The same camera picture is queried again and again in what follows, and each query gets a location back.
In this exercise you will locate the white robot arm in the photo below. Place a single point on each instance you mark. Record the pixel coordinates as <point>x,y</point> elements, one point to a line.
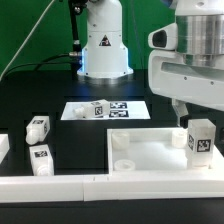
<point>187,59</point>

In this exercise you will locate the white square table top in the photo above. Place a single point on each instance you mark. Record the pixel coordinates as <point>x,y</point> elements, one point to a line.
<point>149,152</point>

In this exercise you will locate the white front fence bar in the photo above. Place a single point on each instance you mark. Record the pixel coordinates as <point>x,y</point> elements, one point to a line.
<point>117,186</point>

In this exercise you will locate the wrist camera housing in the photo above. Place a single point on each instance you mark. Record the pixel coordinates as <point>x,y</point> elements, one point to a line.
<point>164,38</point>

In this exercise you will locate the white left fence block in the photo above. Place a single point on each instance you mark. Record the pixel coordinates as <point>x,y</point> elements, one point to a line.
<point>4,146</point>

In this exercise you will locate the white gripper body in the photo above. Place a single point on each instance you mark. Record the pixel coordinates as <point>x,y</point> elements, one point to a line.
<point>169,76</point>

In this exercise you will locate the white marker sheet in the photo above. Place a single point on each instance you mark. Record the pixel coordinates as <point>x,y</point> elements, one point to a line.
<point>118,110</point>

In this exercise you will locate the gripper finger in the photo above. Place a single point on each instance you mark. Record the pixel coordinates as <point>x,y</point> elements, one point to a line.
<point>181,112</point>

